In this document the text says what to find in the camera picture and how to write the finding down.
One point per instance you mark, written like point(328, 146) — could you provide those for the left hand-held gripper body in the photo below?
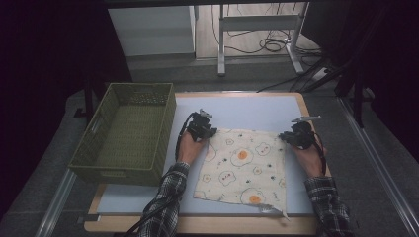
point(197, 126)

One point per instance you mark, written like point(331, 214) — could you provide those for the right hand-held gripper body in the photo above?
point(304, 135)

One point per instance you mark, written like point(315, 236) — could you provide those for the person's left hand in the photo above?
point(189, 149)

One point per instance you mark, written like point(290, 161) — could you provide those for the white cabinet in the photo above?
point(151, 29)

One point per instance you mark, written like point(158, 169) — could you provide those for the person's right hand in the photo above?
point(309, 161)

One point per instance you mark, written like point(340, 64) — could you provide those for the pale grey table mat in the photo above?
point(250, 112)

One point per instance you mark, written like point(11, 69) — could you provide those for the aluminium floor rail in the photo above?
point(378, 168)
point(56, 204)

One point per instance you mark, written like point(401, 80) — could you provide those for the cream printed cloth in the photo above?
point(243, 171)

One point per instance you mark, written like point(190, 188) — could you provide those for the green woven basket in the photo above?
point(131, 131)

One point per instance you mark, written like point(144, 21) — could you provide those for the white metal desk frame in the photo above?
point(257, 22)

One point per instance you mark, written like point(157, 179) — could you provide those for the white power strip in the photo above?
point(320, 74)

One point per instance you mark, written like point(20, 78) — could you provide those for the black stand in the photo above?
point(358, 105)
point(88, 98)

